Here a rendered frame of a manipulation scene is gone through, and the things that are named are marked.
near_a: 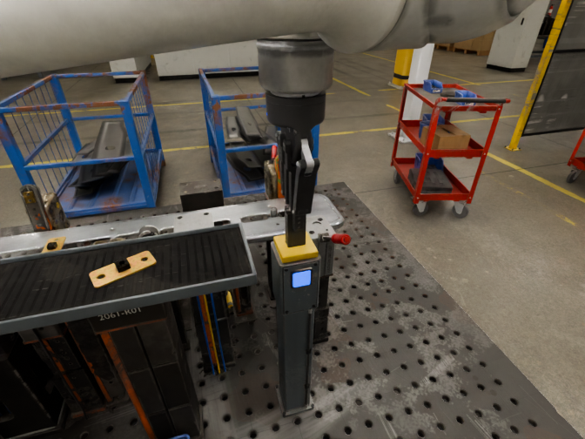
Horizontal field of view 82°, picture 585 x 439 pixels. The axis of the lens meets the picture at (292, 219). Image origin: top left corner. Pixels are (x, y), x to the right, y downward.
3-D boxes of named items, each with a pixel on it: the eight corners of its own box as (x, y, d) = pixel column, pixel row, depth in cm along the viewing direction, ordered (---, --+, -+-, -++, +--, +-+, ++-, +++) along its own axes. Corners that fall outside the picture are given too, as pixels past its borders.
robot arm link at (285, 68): (319, 33, 43) (318, 82, 47) (249, 35, 41) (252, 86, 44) (348, 39, 36) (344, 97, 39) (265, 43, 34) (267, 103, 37)
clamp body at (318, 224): (320, 313, 101) (327, 210, 81) (334, 343, 92) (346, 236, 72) (289, 320, 99) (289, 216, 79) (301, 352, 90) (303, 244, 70)
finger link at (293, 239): (305, 205, 51) (306, 207, 51) (304, 242, 55) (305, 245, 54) (285, 207, 50) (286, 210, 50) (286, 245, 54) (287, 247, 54)
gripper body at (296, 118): (337, 95, 39) (332, 168, 44) (312, 81, 46) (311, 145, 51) (274, 99, 37) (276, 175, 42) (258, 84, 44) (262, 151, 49)
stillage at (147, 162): (85, 172, 349) (49, 73, 298) (165, 164, 367) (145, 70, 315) (47, 237, 252) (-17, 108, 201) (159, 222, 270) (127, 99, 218)
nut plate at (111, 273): (148, 251, 52) (146, 245, 51) (158, 263, 50) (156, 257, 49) (89, 274, 48) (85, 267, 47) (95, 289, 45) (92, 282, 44)
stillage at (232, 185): (211, 160, 374) (198, 68, 322) (279, 152, 394) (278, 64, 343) (225, 215, 278) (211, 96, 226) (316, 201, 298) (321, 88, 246)
